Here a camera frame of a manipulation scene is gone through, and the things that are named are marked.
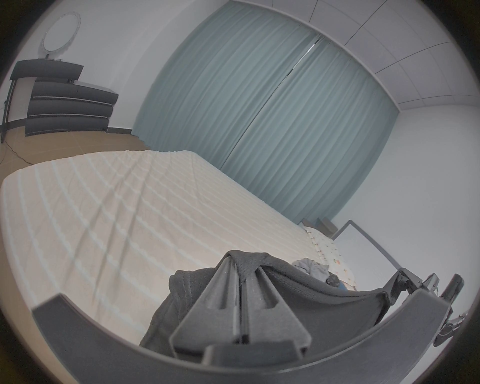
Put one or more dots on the black dressing table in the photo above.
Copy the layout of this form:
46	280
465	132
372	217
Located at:
45	69

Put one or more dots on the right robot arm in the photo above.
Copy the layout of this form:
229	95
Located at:
452	287

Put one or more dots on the black shiny garment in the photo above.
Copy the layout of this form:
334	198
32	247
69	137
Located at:
332	280

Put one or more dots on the grey knit garment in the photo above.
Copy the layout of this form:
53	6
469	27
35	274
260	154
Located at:
311	267

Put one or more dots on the bed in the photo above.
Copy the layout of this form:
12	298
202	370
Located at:
112	225

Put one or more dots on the round white mirror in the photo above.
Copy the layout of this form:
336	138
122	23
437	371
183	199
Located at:
60	33

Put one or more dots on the grey bedside table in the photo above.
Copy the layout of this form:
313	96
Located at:
326	225

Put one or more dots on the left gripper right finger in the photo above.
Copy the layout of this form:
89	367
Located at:
273	318

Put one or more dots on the blue and white garment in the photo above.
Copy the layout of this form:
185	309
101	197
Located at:
343	287

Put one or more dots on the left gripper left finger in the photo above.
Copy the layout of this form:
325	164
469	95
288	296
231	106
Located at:
210	315

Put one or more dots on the blue-green curtain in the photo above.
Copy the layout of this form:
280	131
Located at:
262	112

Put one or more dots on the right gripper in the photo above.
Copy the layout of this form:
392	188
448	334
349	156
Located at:
414	280

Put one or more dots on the white printed pillow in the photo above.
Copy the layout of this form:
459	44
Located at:
333	255

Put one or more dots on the black T-shirt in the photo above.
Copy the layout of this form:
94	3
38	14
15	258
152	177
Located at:
337	311

